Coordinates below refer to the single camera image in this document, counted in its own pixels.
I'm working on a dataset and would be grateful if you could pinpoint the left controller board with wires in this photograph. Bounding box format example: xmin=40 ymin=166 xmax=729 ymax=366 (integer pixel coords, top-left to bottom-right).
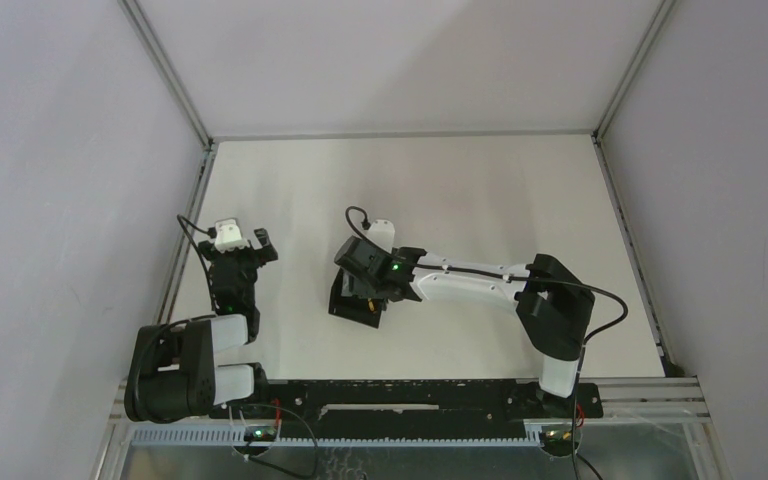
xmin=224 ymin=397 xmax=321 ymax=479

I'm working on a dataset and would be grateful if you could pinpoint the aluminium frame back rail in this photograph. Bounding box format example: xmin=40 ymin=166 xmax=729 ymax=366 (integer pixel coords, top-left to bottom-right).
xmin=212 ymin=129 xmax=594 ymax=144

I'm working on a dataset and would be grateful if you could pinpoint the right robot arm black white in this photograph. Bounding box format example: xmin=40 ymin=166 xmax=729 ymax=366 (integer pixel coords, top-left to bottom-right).
xmin=328 ymin=236 xmax=595 ymax=416

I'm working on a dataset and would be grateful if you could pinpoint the aluminium frame right floor rail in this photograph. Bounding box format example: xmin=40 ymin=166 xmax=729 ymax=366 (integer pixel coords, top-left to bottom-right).
xmin=590 ymin=132 xmax=687 ymax=378

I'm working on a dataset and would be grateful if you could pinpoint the controller board with wires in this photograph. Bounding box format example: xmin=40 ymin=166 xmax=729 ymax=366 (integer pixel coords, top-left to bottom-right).
xmin=540 ymin=403 xmax=604 ymax=480
xmin=224 ymin=397 xmax=321 ymax=479

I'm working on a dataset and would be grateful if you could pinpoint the aluminium frame floor rail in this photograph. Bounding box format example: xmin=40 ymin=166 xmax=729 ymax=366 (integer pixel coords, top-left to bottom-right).
xmin=590 ymin=132 xmax=687 ymax=378
xmin=153 ymin=143 xmax=218 ymax=325

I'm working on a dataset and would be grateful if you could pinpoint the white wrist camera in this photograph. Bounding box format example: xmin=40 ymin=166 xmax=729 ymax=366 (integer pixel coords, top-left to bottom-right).
xmin=365 ymin=219 xmax=395 ymax=253
xmin=213 ymin=218 xmax=249 ymax=252

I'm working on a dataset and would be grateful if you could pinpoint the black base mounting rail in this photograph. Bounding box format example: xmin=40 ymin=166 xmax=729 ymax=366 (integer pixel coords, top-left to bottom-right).
xmin=244 ymin=378 xmax=604 ymax=440

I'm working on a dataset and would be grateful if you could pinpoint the right controller board with wires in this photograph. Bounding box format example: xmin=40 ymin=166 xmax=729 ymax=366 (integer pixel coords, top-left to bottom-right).
xmin=540 ymin=403 xmax=604 ymax=480

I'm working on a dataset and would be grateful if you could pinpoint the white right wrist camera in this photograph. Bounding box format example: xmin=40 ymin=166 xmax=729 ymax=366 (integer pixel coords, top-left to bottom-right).
xmin=365 ymin=219 xmax=395 ymax=253

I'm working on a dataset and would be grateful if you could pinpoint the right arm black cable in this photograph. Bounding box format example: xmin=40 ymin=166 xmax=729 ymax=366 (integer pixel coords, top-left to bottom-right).
xmin=344 ymin=205 xmax=629 ymax=480

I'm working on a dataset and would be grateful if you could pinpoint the black plastic bin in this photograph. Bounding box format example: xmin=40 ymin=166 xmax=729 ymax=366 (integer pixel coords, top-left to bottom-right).
xmin=328 ymin=269 xmax=388 ymax=329

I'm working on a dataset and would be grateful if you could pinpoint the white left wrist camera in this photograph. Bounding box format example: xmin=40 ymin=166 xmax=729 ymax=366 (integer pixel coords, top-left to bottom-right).
xmin=213 ymin=218 xmax=249 ymax=252

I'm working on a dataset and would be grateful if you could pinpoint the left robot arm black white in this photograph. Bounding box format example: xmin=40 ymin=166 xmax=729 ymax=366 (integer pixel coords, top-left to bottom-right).
xmin=124 ymin=228 xmax=278 ymax=424

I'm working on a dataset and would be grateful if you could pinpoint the white slotted cable duct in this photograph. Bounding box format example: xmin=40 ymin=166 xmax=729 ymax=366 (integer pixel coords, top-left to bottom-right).
xmin=130 ymin=423 xmax=558 ymax=448

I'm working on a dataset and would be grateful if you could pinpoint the aluminium frame left floor rail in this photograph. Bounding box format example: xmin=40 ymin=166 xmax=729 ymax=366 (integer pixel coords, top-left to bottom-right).
xmin=153 ymin=143 xmax=218 ymax=325

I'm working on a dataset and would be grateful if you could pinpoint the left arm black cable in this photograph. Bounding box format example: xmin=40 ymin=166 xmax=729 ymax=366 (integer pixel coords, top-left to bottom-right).
xmin=175 ymin=213 xmax=220 ymax=313

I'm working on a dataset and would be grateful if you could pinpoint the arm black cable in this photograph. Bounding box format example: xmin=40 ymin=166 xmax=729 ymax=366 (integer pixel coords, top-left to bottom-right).
xmin=344 ymin=205 xmax=629 ymax=480
xmin=175 ymin=213 xmax=220 ymax=313

